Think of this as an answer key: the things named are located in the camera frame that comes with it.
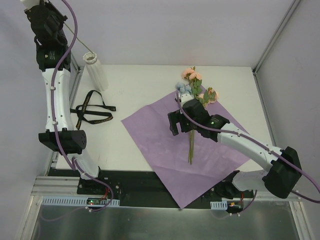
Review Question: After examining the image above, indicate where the small peach rose stem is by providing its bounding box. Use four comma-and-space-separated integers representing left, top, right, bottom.
187, 86, 220, 165

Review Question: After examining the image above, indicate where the large peach rose stem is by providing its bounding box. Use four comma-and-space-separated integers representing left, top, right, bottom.
181, 66, 202, 98

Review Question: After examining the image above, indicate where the purple wrapping paper sheet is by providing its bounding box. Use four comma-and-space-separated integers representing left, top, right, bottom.
121, 92, 249, 209

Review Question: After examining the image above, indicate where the black ribbon gold lettering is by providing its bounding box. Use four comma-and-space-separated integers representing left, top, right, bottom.
69, 89, 117, 130

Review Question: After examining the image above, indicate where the white rose stem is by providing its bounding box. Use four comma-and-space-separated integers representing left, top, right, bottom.
64, 23, 94, 54

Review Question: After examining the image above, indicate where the blue flower stem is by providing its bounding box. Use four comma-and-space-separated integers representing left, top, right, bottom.
175, 82, 192, 94

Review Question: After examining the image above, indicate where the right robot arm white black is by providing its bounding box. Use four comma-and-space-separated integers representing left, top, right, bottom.
168, 94, 302, 199

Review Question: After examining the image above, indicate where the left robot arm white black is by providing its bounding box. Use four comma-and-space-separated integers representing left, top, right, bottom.
22, 0, 106, 195

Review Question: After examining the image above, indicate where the white ribbed vase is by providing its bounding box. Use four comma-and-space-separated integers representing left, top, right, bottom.
83, 52, 108, 92

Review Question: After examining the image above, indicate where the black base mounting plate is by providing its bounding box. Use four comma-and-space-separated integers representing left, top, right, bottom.
76, 172, 253, 208

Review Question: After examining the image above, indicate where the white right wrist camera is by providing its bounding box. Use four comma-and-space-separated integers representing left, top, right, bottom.
175, 92, 194, 106

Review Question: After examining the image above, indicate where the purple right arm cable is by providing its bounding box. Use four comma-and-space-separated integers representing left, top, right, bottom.
174, 91, 320, 221

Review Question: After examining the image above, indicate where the small white cable duct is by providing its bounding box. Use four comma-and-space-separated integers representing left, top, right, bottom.
210, 200, 228, 211

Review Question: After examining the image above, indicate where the white slotted cable duct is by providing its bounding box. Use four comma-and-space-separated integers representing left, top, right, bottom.
42, 196, 120, 208

